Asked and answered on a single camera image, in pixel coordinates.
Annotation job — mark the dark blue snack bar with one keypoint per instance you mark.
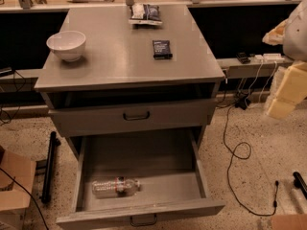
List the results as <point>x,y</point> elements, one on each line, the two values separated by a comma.
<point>161,49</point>

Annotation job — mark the black power adapter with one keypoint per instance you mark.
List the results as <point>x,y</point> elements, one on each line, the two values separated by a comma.
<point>243,103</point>

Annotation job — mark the white ceramic bowl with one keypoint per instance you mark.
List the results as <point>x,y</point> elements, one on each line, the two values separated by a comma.
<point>67,45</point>

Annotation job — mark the black tube on floor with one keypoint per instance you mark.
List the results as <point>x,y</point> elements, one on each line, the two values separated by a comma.
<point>54,142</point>

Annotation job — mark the white power strip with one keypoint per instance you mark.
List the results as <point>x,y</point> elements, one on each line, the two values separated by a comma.
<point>270,57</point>

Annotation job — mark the grey top drawer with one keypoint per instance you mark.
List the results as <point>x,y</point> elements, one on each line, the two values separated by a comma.
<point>94,120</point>

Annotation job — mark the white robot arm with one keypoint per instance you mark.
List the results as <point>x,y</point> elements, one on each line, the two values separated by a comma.
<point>292,35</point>

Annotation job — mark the clear plastic water bottle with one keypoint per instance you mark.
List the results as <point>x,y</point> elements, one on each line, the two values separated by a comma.
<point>117,187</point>

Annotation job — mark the grey drawer cabinet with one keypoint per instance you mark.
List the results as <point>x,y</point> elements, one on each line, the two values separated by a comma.
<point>118,64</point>

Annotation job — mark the small black device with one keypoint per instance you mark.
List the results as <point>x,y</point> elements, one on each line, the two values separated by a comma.
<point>243,58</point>

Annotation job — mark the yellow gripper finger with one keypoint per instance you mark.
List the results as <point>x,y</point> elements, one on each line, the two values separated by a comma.
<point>276,35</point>
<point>289,88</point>

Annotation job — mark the open grey middle drawer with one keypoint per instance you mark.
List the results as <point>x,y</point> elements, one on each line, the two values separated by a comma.
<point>139,179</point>

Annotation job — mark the cardboard box left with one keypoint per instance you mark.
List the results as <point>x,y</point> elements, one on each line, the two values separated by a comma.
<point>16,181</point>

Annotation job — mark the black bar right floor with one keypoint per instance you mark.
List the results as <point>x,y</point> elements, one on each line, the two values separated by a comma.
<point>300,183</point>

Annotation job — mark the blue white snack bag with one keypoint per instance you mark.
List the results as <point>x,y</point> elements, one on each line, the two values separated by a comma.
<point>145,14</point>

